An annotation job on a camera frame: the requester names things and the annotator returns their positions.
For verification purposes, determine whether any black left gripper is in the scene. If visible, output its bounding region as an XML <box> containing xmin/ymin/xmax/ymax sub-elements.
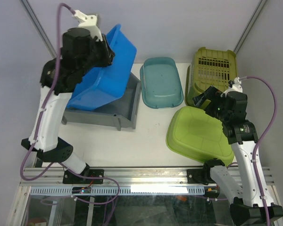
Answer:
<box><xmin>79</xmin><ymin>34</ymin><xmax>117</xmax><ymax>77</ymax></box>

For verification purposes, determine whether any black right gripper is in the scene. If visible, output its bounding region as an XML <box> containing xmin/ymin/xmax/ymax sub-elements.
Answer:
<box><xmin>191</xmin><ymin>85</ymin><xmax>230</xmax><ymax>122</ymax></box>

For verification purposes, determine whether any olive green slotted container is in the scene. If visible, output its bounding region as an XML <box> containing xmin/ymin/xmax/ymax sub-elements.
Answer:
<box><xmin>184</xmin><ymin>47</ymin><xmax>237</xmax><ymax>106</ymax></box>

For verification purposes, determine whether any blue plastic tub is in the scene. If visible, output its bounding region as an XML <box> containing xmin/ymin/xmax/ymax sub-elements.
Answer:
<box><xmin>67</xmin><ymin>24</ymin><xmax>137</xmax><ymax>111</ymax></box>

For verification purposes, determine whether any lime green plastic tub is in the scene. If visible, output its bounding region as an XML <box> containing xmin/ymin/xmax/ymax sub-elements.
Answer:
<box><xmin>166</xmin><ymin>106</ymin><xmax>234</xmax><ymax>166</ymax></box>

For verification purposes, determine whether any teal transparent plastic tub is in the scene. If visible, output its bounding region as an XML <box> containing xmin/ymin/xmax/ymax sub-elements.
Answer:
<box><xmin>140</xmin><ymin>57</ymin><xmax>183</xmax><ymax>109</ymax></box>

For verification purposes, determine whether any grey plastic bin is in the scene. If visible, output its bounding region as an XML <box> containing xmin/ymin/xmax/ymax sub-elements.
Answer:
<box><xmin>62</xmin><ymin>73</ymin><xmax>141</xmax><ymax>131</ymax></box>

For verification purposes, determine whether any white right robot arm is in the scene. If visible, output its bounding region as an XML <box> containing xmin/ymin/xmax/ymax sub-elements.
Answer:
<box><xmin>193</xmin><ymin>86</ymin><xmax>283</xmax><ymax>226</ymax></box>

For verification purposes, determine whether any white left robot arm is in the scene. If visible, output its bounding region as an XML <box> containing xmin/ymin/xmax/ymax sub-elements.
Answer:
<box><xmin>21</xmin><ymin>27</ymin><xmax>115</xmax><ymax>183</ymax></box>

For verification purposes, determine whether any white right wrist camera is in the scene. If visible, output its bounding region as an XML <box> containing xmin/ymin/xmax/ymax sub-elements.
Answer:
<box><xmin>225</xmin><ymin>77</ymin><xmax>243</xmax><ymax>95</ymax></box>

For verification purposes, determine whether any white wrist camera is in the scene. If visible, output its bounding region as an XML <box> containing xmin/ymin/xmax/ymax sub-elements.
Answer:
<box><xmin>225</xmin><ymin>77</ymin><xmax>243</xmax><ymax>95</ymax></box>
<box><xmin>73</xmin><ymin>10</ymin><xmax>103</xmax><ymax>41</ymax></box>

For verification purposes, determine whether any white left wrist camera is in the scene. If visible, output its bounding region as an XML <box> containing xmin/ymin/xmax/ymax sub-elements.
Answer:
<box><xmin>73</xmin><ymin>10</ymin><xmax>103</xmax><ymax>41</ymax></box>

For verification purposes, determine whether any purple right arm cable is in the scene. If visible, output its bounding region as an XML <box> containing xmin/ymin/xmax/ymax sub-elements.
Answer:
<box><xmin>206</xmin><ymin>75</ymin><xmax>279</xmax><ymax>226</ymax></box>

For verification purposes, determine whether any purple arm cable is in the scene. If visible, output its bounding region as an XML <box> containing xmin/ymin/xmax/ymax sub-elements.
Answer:
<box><xmin>19</xmin><ymin>2</ymin><xmax>121</xmax><ymax>226</ymax></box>
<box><xmin>206</xmin><ymin>75</ymin><xmax>279</xmax><ymax>226</ymax></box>

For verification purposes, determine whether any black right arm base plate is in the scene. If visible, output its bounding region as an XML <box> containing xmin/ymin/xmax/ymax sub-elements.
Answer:
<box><xmin>186</xmin><ymin>169</ymin><xmax>216</xmax><ymax>185</ymax></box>

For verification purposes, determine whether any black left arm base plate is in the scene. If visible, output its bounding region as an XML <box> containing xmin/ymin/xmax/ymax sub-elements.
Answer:
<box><xmin>62</xmin><ymin>167</ymin><xmax>104</xmax><ymax>185</ymax></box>

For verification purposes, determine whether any grey slotted cable duct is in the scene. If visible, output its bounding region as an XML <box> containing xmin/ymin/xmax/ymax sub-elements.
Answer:
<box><xmin>30</xmin><ymin>185</ymin><xmax>205</xmax><ymax>196</ymax></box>

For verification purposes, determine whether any aluminium front rail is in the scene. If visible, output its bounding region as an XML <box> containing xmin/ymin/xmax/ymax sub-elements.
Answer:
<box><xmin>20</xmin><ymin>166</ymin><xmax>275</xmax><ymax>186</ymax></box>

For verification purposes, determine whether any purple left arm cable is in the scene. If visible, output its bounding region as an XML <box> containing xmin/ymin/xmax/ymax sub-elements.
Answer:
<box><xmin>19</xmin><ymin>2</ymin><xmax>121</xmax><ymax>226</ymax></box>

